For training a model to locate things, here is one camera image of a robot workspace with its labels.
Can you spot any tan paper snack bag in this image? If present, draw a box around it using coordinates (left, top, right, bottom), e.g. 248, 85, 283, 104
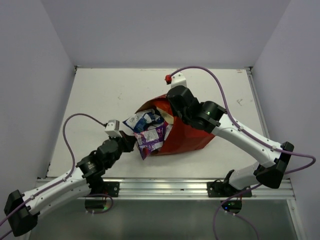
158, 109, 174, 125

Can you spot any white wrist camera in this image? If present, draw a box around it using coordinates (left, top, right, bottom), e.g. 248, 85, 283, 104
104, 119, 122, 138
164, 72, 187, 89

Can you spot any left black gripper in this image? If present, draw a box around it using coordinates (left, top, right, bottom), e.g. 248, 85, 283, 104
106, 130, 137, 169

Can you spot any purple snack bag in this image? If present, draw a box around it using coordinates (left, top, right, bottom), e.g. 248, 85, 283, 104
133, 122, 167, 160

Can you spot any aluminium front rail frame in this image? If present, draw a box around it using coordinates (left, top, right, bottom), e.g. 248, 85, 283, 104
42, 67, 306, 240

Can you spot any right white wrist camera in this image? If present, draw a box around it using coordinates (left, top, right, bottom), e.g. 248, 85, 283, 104
164, 72, 187, 89

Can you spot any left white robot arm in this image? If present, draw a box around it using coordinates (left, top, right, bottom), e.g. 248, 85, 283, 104
1, 130, 136, 237

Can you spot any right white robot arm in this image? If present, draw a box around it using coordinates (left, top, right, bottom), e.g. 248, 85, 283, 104
166, 85, 294, 197

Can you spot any red paper bag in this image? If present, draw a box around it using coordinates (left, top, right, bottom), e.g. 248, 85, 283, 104
137, 94, 215, 156

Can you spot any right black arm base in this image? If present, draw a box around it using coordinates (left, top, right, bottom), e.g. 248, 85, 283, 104
206, 179, 252, 214

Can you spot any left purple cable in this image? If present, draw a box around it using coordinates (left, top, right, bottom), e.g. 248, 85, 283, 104
0, 113, 107, 226

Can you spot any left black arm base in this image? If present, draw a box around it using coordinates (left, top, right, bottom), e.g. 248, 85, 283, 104
84, 181, 120, 215

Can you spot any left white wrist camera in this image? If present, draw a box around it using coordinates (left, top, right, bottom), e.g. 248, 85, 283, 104
104, 119, 122, 138

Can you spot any blue snack bag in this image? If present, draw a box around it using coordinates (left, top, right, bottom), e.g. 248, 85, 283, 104
122, 108, 165, 133

